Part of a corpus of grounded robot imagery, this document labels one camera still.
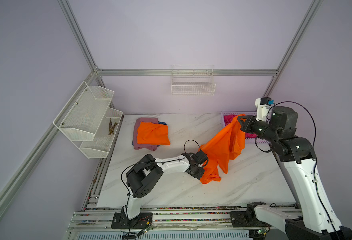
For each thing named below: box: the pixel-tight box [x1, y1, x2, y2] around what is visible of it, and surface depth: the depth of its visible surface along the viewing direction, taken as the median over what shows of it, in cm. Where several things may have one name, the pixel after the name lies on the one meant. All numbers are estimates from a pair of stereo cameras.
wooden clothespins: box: [108, 118, 118, 135], surface depth 97 cm
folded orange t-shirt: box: [137, 121, 171, 146], surface depth 103 cm
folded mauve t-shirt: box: [133, 117, 159, 151], surface depth 102 cm
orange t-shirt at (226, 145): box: [198, 114, 246, 185], surface depth 79 cm
